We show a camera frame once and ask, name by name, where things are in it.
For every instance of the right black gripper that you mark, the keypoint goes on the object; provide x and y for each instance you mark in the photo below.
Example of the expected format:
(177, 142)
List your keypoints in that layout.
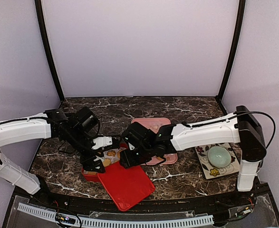
(128, 160)

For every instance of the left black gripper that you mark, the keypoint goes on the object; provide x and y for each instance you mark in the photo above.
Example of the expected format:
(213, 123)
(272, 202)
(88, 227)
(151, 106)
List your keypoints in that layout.
(89, 166)

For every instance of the flower cookie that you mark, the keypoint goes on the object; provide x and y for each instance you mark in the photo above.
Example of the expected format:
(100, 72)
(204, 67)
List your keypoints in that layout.
(106, 162)

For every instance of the swirl butter cookie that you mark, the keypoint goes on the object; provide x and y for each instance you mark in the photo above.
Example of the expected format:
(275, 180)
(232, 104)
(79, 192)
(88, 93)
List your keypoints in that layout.
(111, 153)

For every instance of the red cookie box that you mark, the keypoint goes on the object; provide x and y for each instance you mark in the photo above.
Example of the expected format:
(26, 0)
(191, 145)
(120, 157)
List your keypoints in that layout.
(92, 176)

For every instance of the red box lid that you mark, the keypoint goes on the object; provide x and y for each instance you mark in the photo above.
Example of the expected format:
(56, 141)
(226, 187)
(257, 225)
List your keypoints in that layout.
(126, 187)

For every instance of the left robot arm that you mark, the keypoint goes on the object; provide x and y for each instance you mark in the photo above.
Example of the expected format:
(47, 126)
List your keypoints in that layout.
(73, 128)

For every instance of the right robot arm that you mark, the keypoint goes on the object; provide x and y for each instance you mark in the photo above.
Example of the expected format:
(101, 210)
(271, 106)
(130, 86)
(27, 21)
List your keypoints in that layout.
(238, 127)

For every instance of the white paper cupcake liners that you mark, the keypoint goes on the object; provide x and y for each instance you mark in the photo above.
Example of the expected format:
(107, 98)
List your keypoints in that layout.
(113, 159)

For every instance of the floral square plate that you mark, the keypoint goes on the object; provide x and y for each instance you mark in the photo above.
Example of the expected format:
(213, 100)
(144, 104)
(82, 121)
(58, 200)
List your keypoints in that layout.
(211, 172)

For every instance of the light green bowl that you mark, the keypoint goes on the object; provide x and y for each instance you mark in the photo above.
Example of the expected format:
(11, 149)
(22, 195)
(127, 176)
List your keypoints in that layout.
(219, 157)

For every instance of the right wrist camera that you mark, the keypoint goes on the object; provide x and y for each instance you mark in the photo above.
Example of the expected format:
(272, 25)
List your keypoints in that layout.
(139, 136)

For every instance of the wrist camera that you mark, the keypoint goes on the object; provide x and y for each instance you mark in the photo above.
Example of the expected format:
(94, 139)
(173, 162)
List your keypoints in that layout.
(139, 136)
(86, 121)

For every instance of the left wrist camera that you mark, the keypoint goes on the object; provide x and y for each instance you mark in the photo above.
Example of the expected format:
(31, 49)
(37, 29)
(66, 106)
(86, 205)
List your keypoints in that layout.
(86, 121)

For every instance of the white cable duct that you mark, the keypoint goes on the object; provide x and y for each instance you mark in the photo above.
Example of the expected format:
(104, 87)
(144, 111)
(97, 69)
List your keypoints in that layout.
(112, 220)

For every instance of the left black frame post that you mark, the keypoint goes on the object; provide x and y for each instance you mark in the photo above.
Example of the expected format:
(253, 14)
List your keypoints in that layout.
(47, 49)

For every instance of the black frame post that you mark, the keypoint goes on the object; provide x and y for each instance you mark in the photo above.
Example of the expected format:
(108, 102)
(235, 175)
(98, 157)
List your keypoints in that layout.
(47, 49)
(233, 49)

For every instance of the right black frame post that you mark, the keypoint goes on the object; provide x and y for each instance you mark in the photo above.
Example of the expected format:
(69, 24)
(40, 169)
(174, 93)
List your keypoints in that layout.
(233, 49)

